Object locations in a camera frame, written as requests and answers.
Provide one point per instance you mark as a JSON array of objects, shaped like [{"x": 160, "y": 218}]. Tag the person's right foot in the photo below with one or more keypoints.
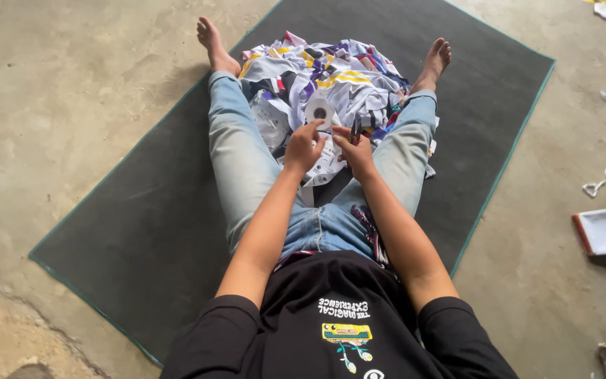
[{"x": 433, "y": 62}]

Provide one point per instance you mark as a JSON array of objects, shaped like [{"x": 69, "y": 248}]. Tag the person's right hand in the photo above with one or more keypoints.
[{"x": 358, "y": 157}]

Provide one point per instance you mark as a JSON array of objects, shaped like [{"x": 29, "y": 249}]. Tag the person's foot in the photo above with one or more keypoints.
[
  {"x": 433, "y": 62},
  {"x": 214, "y": 45}
]

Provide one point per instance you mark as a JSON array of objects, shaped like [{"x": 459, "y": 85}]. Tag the person's left foot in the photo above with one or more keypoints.
[{"x": 214, "y": 45}]

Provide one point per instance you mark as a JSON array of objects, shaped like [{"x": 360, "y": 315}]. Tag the heap of colourful fabric pieces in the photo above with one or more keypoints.
[{"x": 345, "y": 79}]

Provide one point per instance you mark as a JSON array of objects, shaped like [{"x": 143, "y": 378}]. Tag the person's left hand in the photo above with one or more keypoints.
[{"x": 299, "y": 153}]

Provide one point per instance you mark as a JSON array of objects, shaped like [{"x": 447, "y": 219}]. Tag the person's light blue jeans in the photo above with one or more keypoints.
[{"x": 240, "y": 163}]

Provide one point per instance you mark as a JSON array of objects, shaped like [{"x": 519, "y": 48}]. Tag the person's black printed t-shirt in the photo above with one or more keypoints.
[{"x": 334, "y": 321}]

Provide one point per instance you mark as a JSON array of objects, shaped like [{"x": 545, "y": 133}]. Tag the dark patterned cloth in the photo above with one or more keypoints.
[{"x": 369, "y": 231}]

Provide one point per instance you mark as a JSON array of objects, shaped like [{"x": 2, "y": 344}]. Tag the dark thread scissors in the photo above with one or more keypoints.
[{"x": 355, "y": 129}]

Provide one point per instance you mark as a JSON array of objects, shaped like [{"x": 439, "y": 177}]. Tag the white label tape roll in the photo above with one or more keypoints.
[{"x": 320, "y": 111}]

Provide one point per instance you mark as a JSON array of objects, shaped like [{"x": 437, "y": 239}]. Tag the dark grey green-edged mat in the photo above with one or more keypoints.
[{"x": 124, "y": 210}]

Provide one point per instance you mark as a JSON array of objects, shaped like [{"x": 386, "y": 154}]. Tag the white twisted fabric scrap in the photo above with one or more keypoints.
[{"x": 596, "y": 184}]

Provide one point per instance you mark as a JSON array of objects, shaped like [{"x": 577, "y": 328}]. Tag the white printed label strip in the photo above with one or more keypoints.
[{"x": 324, "y": 166}]

